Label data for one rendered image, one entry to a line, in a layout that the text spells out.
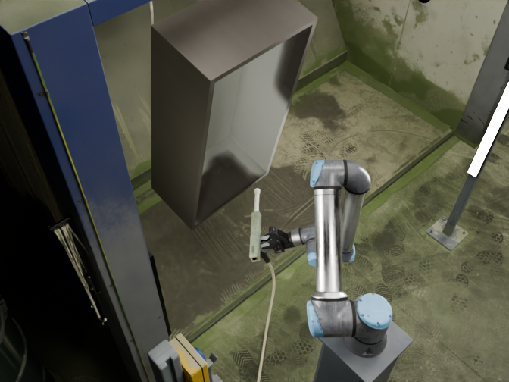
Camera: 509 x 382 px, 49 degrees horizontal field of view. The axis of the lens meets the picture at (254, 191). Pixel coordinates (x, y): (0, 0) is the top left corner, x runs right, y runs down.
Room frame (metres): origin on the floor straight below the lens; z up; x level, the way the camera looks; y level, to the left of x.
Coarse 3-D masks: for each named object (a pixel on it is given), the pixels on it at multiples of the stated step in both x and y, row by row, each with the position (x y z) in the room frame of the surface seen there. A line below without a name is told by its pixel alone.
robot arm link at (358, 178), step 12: (348, 168) 1.57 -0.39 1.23; (360, 168) 1.59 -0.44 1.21; (348, 180) 1.54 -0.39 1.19; (360, 180) 1.55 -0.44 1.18; (348, 192) 1.55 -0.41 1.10; (360, 192) 1.53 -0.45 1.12; (348, 204) 1.55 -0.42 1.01; (360, 204) 1.55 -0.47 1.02; (348, 216) 1.54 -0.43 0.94; (348, 228) 1.54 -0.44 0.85; (348, 240) 1.53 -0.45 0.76; (348, 252) 1.53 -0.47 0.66
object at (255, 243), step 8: (256, 192) 2.02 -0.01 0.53; (256, 200) 1.95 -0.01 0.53; (256, 208) 1.89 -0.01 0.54; (256, 216) 1.83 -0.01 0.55; (256, 224) 1.77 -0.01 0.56; (256, 232) 1.72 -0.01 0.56; (256, 240) 1.66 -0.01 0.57; (256, 248) 1.61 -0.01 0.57; (256, 256) 1.56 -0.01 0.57; (264, 256) 1.65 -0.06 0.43
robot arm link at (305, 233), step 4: (300, 228) 1.70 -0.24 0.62; (304, 228) 1.69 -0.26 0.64; (308, 228) 1.68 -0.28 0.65; (312, 228) 1.68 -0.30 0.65; (300, 232) 1.67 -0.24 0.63; (304, 232) 1.67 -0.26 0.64; (308, 232) 1.66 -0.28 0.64; (312, 232) 1.66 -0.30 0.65; (300, 236) 1.65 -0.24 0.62; (304, 236) 1.65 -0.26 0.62; (308, 236) 1.64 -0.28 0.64; (312, 236) 1.63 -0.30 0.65; (304, 240) 1.64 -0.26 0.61; (304, 244) 1.64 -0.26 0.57
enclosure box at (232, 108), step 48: (240, 0) 2.08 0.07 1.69; (288, 0) 2.13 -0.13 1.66; (192, 48) 1.78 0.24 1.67; (240, 48) 1.81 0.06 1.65; (288, 48) 2.16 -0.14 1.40; (192, 96) 1.71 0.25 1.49; (240, 96) 2.38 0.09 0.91; (288, 96) 2.14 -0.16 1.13; (192, 144) 1.73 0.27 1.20; (240, 144) 2.39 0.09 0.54; (192, 192) 1.76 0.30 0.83; (240, 192) 2.05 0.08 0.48
